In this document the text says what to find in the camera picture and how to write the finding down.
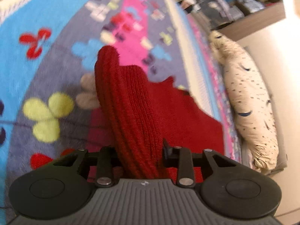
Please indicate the colourful floral bed blanket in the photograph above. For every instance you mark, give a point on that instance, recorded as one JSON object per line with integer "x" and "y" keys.
{"x": 48, "y": 51}

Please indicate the wooden bookshelf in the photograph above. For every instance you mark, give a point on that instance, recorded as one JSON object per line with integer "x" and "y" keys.
{"x": 254, "y": 22}

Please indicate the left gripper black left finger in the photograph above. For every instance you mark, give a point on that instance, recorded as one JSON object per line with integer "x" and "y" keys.
{"x": 64, "y": 185}

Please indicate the clear plastic storage box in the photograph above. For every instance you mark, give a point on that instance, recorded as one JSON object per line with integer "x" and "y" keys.
{"x": 219, "y": 13}

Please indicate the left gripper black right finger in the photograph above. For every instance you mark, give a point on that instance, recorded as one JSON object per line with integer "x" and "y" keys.
{"x": 224, "y": 185}

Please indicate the red knitted sweater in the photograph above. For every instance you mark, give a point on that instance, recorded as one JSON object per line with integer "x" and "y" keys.
{"x": 143, "y": 115}

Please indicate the cream star pattern pillow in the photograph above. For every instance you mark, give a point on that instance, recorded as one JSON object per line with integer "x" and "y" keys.
{"x": 250, "y": 100}

